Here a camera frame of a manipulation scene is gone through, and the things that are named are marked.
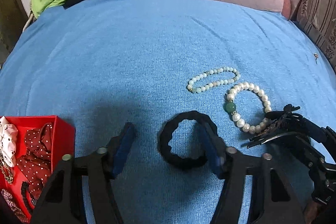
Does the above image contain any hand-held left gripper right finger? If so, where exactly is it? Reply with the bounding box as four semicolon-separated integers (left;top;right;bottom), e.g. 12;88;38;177
202;124;308;224

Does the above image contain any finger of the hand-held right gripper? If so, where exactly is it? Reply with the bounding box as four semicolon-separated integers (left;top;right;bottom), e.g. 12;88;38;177
291;136;330;174
294;115;336;143

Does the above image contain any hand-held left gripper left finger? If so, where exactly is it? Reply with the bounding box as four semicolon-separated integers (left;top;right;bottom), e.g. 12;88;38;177
31;122;136;224

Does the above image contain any black lace bow hair clip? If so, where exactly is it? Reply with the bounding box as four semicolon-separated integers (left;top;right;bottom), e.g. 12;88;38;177
247;105;305;149

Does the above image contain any plain black hair tie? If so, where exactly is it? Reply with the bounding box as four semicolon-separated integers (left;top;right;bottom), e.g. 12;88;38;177
160;111;223;167

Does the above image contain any red box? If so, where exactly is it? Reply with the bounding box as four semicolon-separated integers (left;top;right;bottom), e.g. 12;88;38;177
0;115;76;223

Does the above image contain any dark red polka dot scrunchie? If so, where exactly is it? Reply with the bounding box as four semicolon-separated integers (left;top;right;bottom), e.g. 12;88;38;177
16;122;54;199

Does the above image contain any black scrunchie with rhinestone bead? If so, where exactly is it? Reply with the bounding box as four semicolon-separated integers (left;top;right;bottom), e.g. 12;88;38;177
20;181;40;210

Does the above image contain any white cherry print scrunchie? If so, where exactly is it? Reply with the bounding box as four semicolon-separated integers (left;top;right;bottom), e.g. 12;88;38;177
0;117;19;167

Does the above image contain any leopard braided hair tie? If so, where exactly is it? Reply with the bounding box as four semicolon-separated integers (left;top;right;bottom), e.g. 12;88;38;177
0;156;15;184

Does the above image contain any red plaid scrunchie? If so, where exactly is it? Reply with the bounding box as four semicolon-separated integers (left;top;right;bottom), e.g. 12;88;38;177
1;189;30;220

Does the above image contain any person's right hand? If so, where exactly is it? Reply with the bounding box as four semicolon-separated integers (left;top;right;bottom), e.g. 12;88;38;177
304;202;319;223

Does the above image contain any striped pillow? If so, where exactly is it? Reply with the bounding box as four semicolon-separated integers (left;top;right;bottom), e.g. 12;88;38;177
297;0;336;68

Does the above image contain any white pearl bracelet green bead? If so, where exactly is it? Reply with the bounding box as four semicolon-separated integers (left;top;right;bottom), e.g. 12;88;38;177
225;82;273;134

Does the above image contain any pale green bead bracelet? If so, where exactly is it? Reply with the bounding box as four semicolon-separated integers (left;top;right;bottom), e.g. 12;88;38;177
187;67;241;94

